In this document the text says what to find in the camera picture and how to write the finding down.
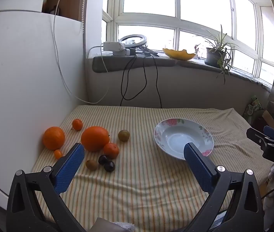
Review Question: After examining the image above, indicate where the floral white plate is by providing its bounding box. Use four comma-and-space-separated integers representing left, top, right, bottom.
154, 118, 215, 160

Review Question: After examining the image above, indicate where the beaded blind cord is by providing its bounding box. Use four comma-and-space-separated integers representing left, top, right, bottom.
80, 0, 89, 32

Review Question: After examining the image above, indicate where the striped cloth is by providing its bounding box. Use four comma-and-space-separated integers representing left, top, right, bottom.
31, 105, 274, 232

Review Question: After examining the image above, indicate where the small mandarin with stem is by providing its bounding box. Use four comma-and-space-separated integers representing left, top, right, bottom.
72, 118, 83, 131

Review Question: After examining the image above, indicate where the ring light stand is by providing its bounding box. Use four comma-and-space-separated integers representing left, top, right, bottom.
140, 47, 160, 57

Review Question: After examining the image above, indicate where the yellow bowl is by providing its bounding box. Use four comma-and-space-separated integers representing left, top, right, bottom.
162, 48, 197, 61

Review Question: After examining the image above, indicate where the brown wooden wardrobe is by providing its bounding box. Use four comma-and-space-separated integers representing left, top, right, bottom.
42, 0, 87, 22

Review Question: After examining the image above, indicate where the grey windowsill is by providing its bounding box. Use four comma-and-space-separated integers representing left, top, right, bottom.
92, 54, 272, 93

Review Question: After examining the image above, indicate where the short white cable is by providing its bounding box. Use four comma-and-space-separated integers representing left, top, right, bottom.
87, 45, 109, 73

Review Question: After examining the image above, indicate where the round orange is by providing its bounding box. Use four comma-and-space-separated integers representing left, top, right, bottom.
42, 126, 65, 151

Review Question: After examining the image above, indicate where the patterned bag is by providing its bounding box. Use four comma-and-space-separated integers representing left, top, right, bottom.
244, 96, 263, 117

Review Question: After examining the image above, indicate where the kiwi at back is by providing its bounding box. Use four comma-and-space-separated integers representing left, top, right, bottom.
118, 130, 130, 142

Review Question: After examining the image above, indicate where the black cable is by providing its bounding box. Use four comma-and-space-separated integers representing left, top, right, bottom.
120, 54, 148, 107
151, 54, 163, 108

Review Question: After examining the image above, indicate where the large oval orange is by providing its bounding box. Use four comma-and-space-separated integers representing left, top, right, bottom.
81, 126, 110, 153

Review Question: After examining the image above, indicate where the potted spider plant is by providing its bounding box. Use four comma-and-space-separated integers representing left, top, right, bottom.
193, 24, 239, 85

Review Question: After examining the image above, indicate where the small glass with sprig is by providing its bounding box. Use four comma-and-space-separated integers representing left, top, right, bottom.
194, 43, 204, 60

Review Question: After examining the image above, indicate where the white window frame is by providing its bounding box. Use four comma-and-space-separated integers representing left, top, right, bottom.
102, 0, 274, 87

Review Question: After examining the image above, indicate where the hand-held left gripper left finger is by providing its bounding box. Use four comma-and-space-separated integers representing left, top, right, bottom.
6, 142, 85, 232

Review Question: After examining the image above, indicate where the long white cable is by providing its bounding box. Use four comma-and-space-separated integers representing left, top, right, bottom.
53, 0, 109, 104

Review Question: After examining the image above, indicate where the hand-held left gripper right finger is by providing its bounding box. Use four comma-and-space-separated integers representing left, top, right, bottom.
183, 142, 265, 232

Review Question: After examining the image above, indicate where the cardboard box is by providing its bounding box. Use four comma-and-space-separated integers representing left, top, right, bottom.
260, 110, 274, 131

